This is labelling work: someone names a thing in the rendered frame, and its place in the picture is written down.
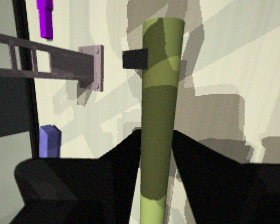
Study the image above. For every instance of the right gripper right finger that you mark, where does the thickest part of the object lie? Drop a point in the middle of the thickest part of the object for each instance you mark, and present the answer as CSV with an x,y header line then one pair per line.
x,y
219,193

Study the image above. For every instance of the purple flat block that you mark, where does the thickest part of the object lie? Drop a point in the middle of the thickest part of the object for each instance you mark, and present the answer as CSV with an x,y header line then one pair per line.
x,y
45,8

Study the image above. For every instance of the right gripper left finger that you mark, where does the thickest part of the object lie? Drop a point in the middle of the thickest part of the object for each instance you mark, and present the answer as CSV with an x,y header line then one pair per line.
x,y
111,182

